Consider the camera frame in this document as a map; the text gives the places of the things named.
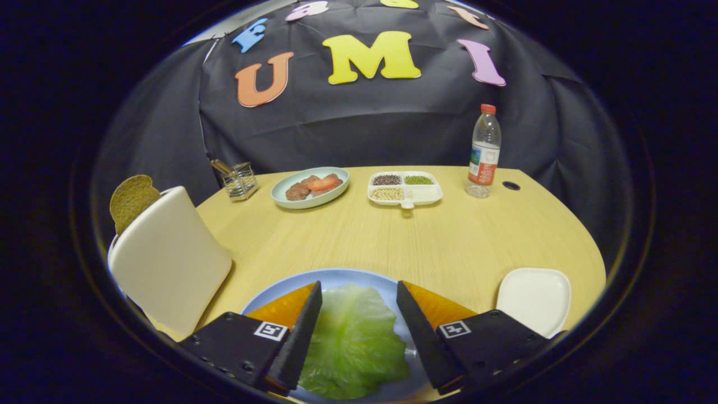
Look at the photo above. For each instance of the dark brown meat piece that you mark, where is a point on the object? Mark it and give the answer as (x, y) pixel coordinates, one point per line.
(297, 192)

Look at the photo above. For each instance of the clear water bottle red cap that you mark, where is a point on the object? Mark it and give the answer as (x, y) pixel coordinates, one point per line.
(483, 157)

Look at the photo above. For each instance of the pile of dark beans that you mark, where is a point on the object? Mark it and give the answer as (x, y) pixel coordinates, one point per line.
(387, 180)

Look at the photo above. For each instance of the white square plate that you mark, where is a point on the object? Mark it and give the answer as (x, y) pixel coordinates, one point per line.
(533, 300)

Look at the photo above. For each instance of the brown bread slice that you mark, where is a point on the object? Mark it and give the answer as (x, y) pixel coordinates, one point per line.
(132, 199)

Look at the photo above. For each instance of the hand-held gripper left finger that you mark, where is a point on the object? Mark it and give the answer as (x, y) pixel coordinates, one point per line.
(297, 336)

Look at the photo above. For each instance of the white toaster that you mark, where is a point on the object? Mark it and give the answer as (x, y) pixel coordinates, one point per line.
(168, 264)

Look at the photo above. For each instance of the red tomato slice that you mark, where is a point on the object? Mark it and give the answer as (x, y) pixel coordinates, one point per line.
(321, 183)

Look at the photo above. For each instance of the white divided tray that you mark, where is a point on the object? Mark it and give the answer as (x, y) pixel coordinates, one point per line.
(423, 194)

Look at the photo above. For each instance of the pile of white beans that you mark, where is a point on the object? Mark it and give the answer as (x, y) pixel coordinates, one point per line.
(387, 194)

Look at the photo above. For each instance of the brown wooden sticks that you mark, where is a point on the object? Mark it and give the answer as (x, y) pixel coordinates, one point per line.
(220, 166)

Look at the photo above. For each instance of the reddish meat piece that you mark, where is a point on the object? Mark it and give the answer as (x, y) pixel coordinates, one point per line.
(335, 186)

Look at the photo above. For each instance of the green lettuce leaf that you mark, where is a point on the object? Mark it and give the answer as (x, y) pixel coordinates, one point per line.
(353, 342)

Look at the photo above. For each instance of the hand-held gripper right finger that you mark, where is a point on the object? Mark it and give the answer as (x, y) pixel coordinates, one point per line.
(420, 336)

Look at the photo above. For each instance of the pile of green beans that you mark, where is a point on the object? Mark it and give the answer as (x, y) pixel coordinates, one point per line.
(419, 180)

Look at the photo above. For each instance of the pale green round plate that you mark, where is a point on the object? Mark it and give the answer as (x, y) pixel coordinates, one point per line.
(283, 199)

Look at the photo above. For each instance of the blue round plate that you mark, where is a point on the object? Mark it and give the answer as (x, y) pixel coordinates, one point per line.
(348, 278)

